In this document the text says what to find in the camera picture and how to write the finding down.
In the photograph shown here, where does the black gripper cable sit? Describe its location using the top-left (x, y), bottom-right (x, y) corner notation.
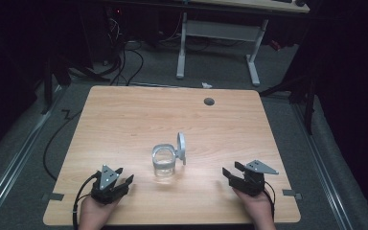
top-left (263, 179), bottom-right (276, 222)
top-left (72, 172), bottom-right (101, 230)

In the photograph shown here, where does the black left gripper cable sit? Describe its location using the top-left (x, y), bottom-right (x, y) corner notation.
top-left (72, 172), bottom-right (101, 230)

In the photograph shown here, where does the person's left hand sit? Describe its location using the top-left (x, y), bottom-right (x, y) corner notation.
top-left (78, 194), bottom-right (122, 230)

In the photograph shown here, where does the person's right hand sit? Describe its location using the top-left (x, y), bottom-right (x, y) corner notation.
top-left (231, 187), bottom-right (278, 230)

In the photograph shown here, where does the bundle of black cables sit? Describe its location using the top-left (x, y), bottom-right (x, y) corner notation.
top-left (103, 9), bottom-right (146, 87)

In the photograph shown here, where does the white metal frame desk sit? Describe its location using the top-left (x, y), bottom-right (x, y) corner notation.
top-left (175, 0), bottom-right (311, 87)

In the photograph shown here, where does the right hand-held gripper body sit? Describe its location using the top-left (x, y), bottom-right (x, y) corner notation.
top-left (229, 159), bottom-right (280, 197)

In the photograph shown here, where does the long black floor cable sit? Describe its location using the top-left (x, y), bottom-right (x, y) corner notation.
top-left (42, 108), bottom-right (82, 182)

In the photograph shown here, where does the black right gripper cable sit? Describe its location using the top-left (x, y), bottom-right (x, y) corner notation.
top-left (263, 179), bottom-right (276, 222)

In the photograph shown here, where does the clear glass jar hinged lid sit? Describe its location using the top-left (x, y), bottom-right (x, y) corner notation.
top-left (151, 130), bottom-right (187, 185)

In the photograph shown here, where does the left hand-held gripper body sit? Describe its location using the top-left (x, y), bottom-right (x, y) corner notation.
top-left (90, 164), bottom-right (130, 206)

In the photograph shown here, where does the metal floor rail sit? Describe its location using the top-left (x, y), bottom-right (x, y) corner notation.
top-left (0, 85), bottom-right (67, 224)
top-left (291, 101), bottom-right (357, 230)

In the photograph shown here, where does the black metal stand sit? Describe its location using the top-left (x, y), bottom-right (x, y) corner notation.
top-left (258, 60), bottom-right (321, 136)
top-left (39, 47), bottom-right (111, 116)

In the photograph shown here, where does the grey tape strip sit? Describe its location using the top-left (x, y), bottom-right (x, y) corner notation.
top-left (282, 189), bottom-right (303, 201)
top-left (41, 192), bottom-right (65, 202)

